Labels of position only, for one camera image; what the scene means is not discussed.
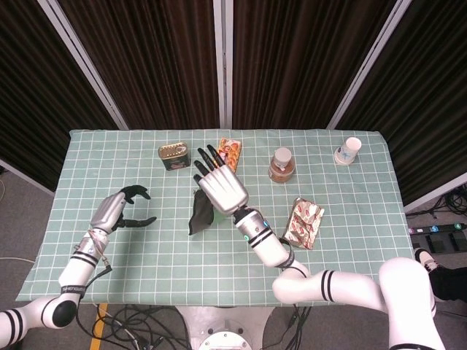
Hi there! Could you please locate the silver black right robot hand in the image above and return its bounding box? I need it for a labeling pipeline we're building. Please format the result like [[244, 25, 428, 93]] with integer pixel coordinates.
[[193, 144, 250, 216]]

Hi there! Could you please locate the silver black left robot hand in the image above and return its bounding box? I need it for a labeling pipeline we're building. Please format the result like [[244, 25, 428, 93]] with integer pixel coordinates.
[[90, 184, 158, 234]]

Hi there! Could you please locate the green cloth with black trim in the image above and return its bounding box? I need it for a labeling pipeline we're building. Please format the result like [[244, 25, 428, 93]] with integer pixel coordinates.
[[188, 189, 234, 237]]

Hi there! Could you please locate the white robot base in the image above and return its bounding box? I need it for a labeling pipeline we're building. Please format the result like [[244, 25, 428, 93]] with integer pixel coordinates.
[[174, 306, 274, 350]]

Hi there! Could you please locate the orange yellow snack box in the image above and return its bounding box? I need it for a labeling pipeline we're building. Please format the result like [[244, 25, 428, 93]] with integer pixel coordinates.
[[217, 137, 243, 173]]

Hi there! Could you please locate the dark green luncheon meat tin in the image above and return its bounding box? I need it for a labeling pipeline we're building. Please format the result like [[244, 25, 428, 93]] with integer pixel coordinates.
[[158, 141, 192, 172]]

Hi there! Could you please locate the brown jar with white lid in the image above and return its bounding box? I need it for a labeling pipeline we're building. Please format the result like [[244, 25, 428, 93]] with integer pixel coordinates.
[[269, 147, 295, 184]]

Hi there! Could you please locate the green white checked tablecloth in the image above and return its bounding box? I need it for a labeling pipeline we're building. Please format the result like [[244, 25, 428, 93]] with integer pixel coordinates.
[[16, 129, 420, 307]]

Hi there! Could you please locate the gold red foil snack bag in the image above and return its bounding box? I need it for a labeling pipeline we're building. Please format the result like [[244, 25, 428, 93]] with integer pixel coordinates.
[[282, 197, 325, 251]]

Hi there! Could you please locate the yellow floor tape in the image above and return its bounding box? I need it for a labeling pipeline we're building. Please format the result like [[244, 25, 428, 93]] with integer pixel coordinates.
[[89, 303, 109, 350]]

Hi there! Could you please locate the white paper cups blue flower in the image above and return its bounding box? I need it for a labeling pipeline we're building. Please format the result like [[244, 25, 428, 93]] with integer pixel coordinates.
[[333, 136, 362, 166]]

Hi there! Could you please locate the dark brown partition panel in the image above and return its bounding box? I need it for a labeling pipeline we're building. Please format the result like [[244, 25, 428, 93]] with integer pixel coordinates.
[[0, 0, 117, 190], [58, 0, 220, 131], [232, 0, 397, 131], [335, 0, 467, 205]]

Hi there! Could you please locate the white black shoe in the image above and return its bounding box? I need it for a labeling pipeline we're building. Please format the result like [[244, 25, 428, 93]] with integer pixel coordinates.
[[414, 247, 439, 273]]

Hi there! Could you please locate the black foot pedal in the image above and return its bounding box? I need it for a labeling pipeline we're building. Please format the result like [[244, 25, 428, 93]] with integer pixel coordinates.
[[448, 233, 467, 252], [425, 235, 449, 253]]

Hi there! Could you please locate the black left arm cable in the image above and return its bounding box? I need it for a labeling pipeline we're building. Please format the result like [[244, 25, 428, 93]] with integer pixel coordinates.
[[78, 251, 114, 303]]

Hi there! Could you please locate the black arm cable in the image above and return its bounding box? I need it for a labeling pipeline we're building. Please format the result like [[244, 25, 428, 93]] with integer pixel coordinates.
[[279, 236, 313, 338], [78, 251, 114, 303]]

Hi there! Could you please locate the white partition base rail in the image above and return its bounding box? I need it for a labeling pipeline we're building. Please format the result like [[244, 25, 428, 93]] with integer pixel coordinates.
[[0, 158, 55, 198], [403, 182, 467, 214]]

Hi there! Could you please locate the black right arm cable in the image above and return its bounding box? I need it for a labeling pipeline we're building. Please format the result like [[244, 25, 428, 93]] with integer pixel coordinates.
[[279, 236, 313, 338]]

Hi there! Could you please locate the black floor cable bundle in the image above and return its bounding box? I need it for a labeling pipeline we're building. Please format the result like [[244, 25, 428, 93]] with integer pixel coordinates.
[[76, 304, 193, 350]]

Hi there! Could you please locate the white partition post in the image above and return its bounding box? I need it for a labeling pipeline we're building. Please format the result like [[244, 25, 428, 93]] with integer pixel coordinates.
[[327, 0, 413, 131], [213, 0, 234, 129], [38, 0, 129, 131]]

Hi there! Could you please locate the black cable tangle by rail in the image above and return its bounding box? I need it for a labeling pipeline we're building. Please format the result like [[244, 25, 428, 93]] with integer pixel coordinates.
[[430, 184, 467, 219]]

